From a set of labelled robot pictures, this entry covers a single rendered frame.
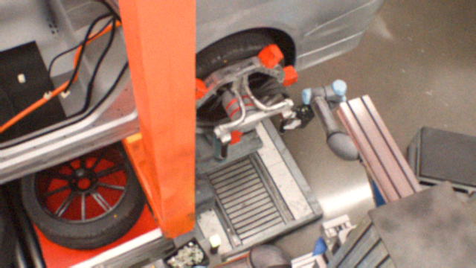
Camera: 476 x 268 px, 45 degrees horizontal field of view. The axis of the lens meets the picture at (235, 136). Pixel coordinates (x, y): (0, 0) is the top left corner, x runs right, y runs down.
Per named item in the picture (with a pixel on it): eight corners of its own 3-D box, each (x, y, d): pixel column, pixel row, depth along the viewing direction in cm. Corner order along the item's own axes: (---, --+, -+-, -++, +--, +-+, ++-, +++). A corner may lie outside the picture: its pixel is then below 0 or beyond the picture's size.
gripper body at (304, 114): (295, 106, 295) (315, 97, 298) (293, 114, 303) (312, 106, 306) (303, 117, 292) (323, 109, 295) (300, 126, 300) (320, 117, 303)
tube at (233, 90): (236, 89, 288) (237, 77, 279) (253, 120, 281) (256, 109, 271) (204, 102, 284) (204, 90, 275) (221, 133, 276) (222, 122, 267)
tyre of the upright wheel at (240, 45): (141, 48, 278) (165, 110, 338) (161, 85, 269) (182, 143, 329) (263, -7, 287) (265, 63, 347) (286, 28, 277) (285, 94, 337)
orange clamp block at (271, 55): (265, 57, 290) (276, 45, 285) (273, 69, 287) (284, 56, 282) (256, 56, 285) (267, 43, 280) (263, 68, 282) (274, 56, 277)
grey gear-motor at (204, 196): (187, 160, 368) (187, 134, 337) (216, 217, 351) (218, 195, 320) (161, 171, 363) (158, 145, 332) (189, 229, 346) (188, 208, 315)
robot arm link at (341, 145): (332, 170, 265) (300, 100, 299) (355, 165, 267) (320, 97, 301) (335, 152, 257) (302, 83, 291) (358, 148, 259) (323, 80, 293)
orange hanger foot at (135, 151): (146, 124, 328) (140, 91, 298) (183, 202, 307) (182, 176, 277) (117, 135, 324) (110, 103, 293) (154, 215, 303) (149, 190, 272)
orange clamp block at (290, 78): (274, 77, 313) (289, 72, 315) (282, 88, 310) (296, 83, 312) (276, 70, 307) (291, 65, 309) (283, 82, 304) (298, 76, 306)
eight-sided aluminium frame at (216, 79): (271, 102, 333) (284, 45, 285) (276, 111, 331) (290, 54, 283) (184, 137, 319) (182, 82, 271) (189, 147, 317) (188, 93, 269)
